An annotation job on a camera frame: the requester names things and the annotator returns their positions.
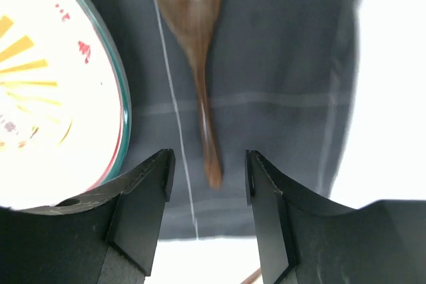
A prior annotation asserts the patterned ceramic plate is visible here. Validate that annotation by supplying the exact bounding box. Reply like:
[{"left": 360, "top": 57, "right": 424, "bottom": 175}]
[{"left": 1, "top": 0, "right": 131, "bottom": 210}]

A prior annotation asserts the dark grey checked cloth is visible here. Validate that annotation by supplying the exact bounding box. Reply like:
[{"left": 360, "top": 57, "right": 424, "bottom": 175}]
[{"left": 91, "top": 0, "right": 357, "bottom": 240}]

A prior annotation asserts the brown wooden spoon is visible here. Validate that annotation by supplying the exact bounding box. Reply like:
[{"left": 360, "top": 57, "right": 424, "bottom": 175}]
[{"left": 157, "top": 0, "right": 223, "bottom": 189}]

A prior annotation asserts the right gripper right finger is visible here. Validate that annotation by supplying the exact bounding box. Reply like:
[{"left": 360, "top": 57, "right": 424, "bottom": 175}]
[{"left": 246, "top": 151, "right": 425, "bottom": 283}]

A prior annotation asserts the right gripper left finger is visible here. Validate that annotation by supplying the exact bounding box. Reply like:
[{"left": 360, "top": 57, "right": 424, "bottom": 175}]
[{"left": 1, "top": 149, "right": 175, "bottom": 283}]

